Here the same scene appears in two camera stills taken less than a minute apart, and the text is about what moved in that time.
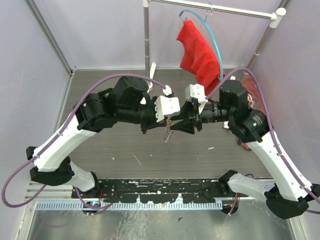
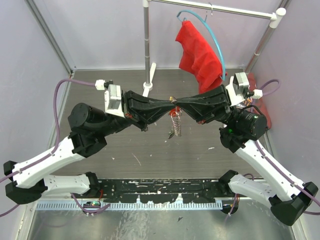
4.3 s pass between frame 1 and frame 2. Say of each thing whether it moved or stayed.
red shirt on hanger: stayed
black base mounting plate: stayed
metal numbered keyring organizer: moved
